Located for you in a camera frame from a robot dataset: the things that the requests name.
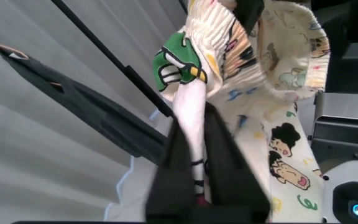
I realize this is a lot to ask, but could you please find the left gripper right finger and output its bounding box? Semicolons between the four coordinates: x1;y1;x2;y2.
203;103;272;222

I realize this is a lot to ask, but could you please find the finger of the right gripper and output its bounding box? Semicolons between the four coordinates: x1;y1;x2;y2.
232;0;265;28

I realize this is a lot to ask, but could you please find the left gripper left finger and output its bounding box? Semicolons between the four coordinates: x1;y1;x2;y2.
146;120;198;222

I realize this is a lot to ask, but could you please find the cream printed garment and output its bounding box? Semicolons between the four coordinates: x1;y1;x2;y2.
152;0;331;222

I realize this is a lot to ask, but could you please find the dark grey sleeveless top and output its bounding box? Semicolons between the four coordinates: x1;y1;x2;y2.
0;46;169;166

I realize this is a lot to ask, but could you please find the pink clothes hanger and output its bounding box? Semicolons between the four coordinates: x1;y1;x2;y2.
0;34;64;88

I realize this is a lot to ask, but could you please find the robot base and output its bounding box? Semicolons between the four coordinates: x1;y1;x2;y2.
309;0;358;224

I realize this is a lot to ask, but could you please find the black clothes rack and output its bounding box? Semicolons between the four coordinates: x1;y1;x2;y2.
50;0;188;119

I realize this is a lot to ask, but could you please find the white curtain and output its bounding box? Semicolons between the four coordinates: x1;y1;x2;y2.
0;0;189;222

